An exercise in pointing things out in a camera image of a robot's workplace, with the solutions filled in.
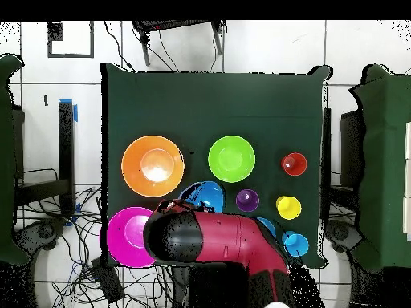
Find neighbouring green cloth table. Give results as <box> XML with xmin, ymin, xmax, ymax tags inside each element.
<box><xmin>0</xmin><ymin>54</ymin><xmax>31</xmax><ymax>266</ymax></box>
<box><xmin>348</xmin><ymin>63</ymin><xmax>411</xmax><ymax>274</ymax></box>

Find black floor cable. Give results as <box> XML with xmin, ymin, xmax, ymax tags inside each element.
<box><xmin>102</xmin><ymin>20</ymin><xmax>137</xmax><ymax>72</ymax></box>

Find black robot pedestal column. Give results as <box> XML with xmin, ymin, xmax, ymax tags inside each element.
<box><xmin>171</xmin><ymin>262</ymin><xmax>250</xmax><ymax>308</ymax></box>

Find tangle of floor cables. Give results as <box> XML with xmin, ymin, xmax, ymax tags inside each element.
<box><xmin>15</xmin><ymin>168</ymin><xmax>174</xmax><ymax>308</ymax></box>

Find large blue bowl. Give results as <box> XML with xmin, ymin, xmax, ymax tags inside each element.
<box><xmin>177</xmin><ymin>180</ymin><xmax>226</xmax><ymax>213</ymax></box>

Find orange bowl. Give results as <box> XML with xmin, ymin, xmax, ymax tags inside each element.
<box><xmin>120</xmin><ymin>135</ymin><xmax>185</xmax><ymax>198</ymax></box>

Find pink bowl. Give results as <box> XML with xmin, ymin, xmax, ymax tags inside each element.
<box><xmin>106</xmin><ymin>206</ymin><xmax>158</xmax><ymax>269</ymax></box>

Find small blue bowl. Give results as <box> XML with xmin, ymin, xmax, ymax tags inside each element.
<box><xmin>256</xmin><ymin>217</ymin><xmax>277</xmax><ymax>239</ymax></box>

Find blue cup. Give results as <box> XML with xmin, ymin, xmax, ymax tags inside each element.
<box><xmin>281</xmin><ymin>230</ymin><xmax>310</xmax><ymax>258</ymax></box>

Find yellow cup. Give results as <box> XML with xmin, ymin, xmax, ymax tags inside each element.
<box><xmin>275</xmin><ymin>195</ymin><xmax>303</xmax><ymax>221</ymax></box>

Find red cup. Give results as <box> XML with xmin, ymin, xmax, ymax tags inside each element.
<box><xmin>280</xmin><ymin>152</ymin><xmax>308</xmax><ymax>177</ymax></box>

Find purple cup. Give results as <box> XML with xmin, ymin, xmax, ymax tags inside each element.
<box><xmin>235</xmin><ymin>188</ymin><xmax>261</xmax><ymax>213</ymax></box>

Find dark green tablecloth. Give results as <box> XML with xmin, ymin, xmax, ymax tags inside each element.
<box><xmin>100</xmin><ymin>62</ymin><xmax>332</xmax><ymax>269</ymax></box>

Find grey robot pedestal foot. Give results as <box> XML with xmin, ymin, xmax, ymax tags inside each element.
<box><xmin>324</xmin><ymin>219</ymin><xmax>365</xmax><ymax>254</ymax></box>
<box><xmin>14</xmin><ymin>217</ymin><xmax>67</xmax><ymax>253</ymax></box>

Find green bowl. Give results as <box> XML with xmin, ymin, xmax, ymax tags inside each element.
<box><xmin>207</xmin><ymin>135</ymin><xmax>257</xmax><ymax>184</ymax></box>

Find black stool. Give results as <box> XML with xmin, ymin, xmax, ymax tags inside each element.
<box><xmin>132</xmin><ymin>20</ymin><xmax>228</xmax><ymax>67</ymax></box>

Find black floor frame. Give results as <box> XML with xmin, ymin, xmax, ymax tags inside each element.
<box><xmin>47</xmin><ymin>21</ymin><xmax>95</xmax><ymax>59</ymax></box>

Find blue tape strip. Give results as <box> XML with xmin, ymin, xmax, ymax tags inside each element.
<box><xmin>59</xmin><ymin>98</ymin><xmax>79</xmax><ymax>123</ymax></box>

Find black table frame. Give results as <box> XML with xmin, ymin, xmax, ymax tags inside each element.
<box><xmin>14</xmin><ymin>100</ymin><xmax>76</xmax><ymax>217</ymax></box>

